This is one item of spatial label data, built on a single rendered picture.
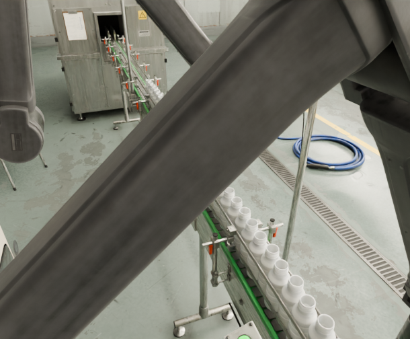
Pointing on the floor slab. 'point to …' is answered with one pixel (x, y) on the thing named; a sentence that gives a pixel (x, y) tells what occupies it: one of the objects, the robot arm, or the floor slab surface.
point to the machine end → (111, 15)
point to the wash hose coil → (330, 163)
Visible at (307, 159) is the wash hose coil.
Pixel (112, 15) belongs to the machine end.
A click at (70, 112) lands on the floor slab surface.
